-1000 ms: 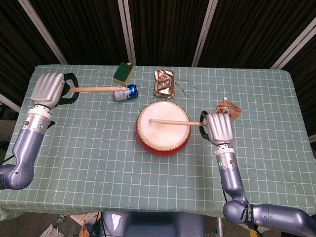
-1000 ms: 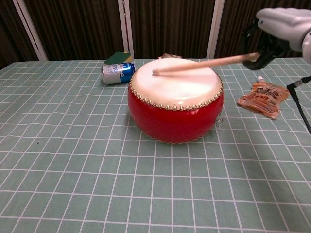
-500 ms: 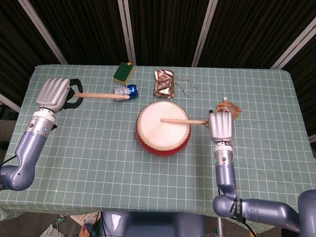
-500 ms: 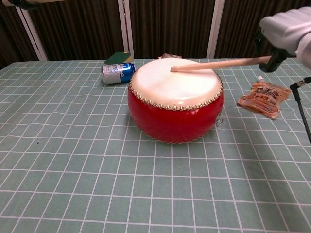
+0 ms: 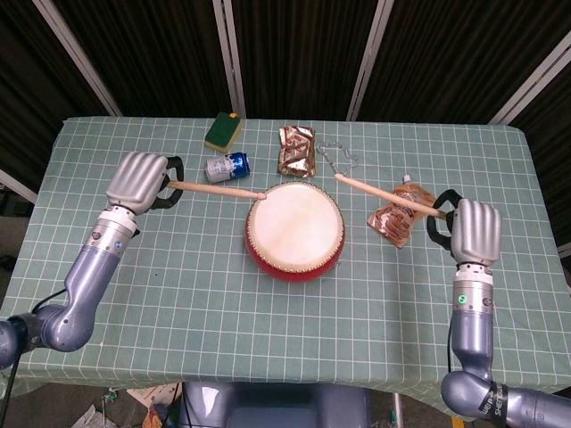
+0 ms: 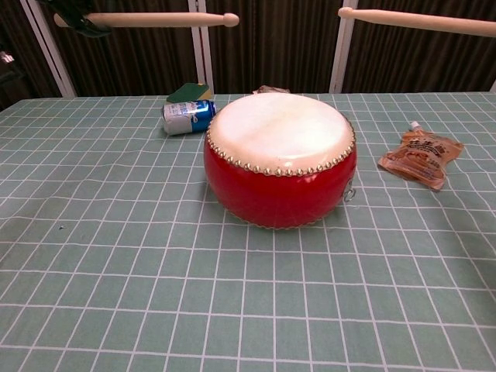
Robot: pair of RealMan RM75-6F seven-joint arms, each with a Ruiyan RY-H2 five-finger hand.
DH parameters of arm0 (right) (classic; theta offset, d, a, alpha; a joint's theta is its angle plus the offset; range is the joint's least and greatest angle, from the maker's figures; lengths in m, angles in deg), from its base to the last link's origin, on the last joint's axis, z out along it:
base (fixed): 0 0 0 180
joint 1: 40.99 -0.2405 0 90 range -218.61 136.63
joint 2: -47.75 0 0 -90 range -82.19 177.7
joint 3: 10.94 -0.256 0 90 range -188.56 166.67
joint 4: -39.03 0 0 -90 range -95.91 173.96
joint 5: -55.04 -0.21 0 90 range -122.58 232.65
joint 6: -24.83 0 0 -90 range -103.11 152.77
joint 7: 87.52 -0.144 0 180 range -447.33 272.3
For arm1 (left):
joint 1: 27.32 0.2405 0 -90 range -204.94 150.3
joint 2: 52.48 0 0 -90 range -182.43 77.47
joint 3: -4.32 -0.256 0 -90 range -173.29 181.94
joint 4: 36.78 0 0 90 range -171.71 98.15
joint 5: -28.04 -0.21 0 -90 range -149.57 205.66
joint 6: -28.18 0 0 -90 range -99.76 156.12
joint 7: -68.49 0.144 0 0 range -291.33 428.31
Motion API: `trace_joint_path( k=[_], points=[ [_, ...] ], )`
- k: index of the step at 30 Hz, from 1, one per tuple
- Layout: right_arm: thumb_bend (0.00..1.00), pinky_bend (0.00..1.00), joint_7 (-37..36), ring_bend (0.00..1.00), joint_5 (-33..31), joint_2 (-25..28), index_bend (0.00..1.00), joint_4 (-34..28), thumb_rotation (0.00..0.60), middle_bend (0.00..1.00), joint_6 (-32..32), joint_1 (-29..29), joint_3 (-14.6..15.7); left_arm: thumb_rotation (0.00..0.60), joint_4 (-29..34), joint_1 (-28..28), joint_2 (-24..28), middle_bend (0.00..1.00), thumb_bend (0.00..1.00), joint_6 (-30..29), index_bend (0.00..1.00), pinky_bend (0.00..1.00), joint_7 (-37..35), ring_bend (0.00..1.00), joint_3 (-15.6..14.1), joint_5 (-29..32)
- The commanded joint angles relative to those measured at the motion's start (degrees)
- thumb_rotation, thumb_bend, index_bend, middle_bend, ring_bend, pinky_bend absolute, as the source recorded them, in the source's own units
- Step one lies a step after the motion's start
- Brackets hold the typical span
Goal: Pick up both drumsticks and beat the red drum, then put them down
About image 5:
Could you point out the orange spouted sauce pouch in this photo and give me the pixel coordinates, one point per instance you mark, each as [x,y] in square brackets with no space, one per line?
[394,225]

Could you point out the gold and red foil packet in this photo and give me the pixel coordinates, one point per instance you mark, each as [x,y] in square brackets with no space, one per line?
[296,151]

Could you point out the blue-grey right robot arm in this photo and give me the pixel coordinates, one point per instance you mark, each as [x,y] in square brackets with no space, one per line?
[470,334]

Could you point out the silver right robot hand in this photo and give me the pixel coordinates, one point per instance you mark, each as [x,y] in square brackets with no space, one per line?
[475,232]

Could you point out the orange printed box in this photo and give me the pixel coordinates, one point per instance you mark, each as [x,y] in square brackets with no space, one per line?
[154,414]

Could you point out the blue-grey robot torso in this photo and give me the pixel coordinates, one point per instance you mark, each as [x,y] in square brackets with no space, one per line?
[276,405]

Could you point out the green checked tablecloth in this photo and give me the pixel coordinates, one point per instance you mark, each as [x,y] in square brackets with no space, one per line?
[178,290]

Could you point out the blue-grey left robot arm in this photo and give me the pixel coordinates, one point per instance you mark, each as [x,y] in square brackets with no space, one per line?
[85,285]

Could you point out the white metal table leg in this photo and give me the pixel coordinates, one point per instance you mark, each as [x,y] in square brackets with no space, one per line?
[397,410]

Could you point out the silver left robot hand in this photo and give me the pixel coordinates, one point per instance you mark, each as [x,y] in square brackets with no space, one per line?
[136,180]

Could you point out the white partition frame post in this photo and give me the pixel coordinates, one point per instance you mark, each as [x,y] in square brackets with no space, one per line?
[229,58]
[531,80]
[18,185]
[368,58]
[80,58]

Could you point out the red drum with white skin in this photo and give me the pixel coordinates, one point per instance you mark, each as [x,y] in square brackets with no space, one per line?
[294,232]

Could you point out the white paper sheet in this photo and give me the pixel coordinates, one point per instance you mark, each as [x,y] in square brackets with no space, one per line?
[89,417]

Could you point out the wooden drumstick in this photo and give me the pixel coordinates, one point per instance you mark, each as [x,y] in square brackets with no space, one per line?
[214,189]
[383,194]

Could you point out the blue and silver drink can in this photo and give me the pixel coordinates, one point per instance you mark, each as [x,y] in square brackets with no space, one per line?
[225,168]

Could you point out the green and yellow sponge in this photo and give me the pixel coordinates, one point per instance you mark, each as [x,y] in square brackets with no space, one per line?
[223,129]

